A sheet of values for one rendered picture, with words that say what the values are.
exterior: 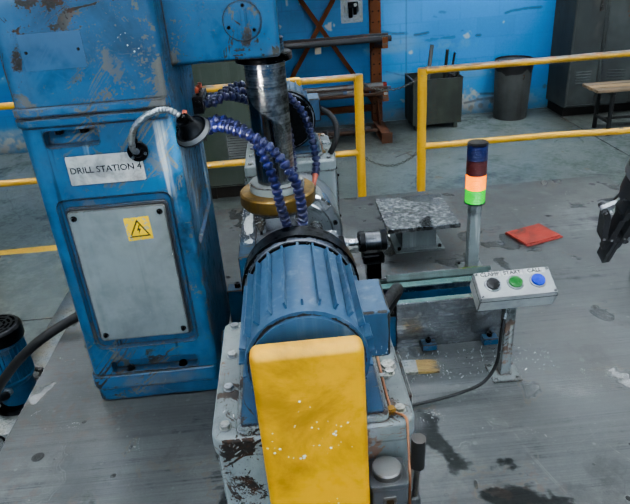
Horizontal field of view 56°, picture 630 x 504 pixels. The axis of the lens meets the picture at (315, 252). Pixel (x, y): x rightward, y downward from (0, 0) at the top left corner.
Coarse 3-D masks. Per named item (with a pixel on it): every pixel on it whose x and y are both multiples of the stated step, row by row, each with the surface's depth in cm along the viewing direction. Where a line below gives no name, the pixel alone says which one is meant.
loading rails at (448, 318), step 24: (384, 288) 160; (408, 288) 160; (432, 288) 161; (456, 288) 161; (408, 312) 151; (432, 312) 151; (456, 312) 152; (480, 312) 152; (408, 336) 154; (432, 336) 154; (456, 336) 155; (480, 336) 155
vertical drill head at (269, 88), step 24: (264, 72) 125; (264, 96) 127; (264, 120) 130; (288, 120) 133; (288, 144) 134; (240, 192) 141; (264, 192) 136; (288, 192) 136; (312, 192) 139; (264, 216) 137
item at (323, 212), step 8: (304, 176) 172; (320, 184) 172; (320, 192) 165; (328, 192) 171; (320, 200) 161; (328, 200) 164; (312, 208) 162; (320, 208) 162; (328, 208) 163; (336, 208) 167; (312, 216) 163; (320, 216) 163; (328, 216) 164; (336, 216) 164; (312, 224) 163; (320, 224) 163; (328, 224) 164; (336, 224) 164
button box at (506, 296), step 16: (496, 272) 132; (512, 272) 132; (528, 272) 131; (544, 272) 131; (480, 288) 129; (512, 288) 129; (528, 288) 129; (544, 288) 129; (480, 304) 129; (496, 304) 130; (512, 304) 131; (528, 304) 131; (544, 304) 132
